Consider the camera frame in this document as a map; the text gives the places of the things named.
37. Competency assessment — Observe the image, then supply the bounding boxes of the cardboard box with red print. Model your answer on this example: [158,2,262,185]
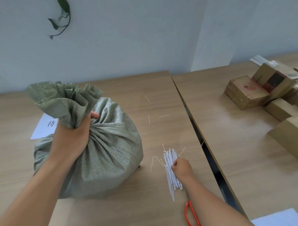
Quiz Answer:
[225,76,270,110]

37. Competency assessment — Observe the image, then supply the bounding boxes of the person's left forearm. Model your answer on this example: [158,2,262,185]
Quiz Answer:
[0,152,78,226]

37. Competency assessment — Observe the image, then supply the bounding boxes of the person's right hand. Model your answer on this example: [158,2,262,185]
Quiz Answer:
[171,158,195,181]

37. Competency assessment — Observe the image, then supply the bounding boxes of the white flat packet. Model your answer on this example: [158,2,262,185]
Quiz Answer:
[250,55,271,66]

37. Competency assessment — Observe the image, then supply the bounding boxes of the green plant vine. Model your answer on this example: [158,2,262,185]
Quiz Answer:
[47,0,71,39]

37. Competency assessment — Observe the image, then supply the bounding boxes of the blank white paper sheet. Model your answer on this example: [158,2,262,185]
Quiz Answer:
[250,208,298,226]

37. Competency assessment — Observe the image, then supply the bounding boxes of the green woven sack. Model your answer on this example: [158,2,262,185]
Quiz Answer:
[25,81,144,200]

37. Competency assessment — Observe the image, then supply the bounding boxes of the scattered white tie offcuts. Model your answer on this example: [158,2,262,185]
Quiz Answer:
[123,95,169,172]

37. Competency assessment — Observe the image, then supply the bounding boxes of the person's left hand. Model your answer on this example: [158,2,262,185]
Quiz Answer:
[50,111,100,163]

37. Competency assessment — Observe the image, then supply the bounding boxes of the pile of white cable ties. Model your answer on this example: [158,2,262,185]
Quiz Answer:
[155,144,187,202]

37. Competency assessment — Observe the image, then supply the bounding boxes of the person's right forearm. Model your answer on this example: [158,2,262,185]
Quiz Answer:
[183,173,255,226]

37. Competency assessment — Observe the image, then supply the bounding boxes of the brown cardboard box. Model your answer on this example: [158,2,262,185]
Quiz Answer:
[284,80,298,106]

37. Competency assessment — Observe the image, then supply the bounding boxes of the taped cardboard box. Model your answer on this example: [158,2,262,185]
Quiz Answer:
[251,61,298,101]

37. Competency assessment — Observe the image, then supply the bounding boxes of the white paper sheet with writing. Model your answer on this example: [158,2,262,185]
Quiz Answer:
[30,113,59,140]

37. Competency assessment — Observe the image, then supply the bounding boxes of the large plain cardboard box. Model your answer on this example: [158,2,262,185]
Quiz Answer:
[268,116,298,160]

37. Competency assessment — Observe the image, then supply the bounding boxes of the small plain cardboard box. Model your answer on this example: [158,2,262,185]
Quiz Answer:
[264,98,293,122]

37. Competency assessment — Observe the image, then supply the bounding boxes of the red-handled scissors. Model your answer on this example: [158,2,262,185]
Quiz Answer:
[185,200,201,226]

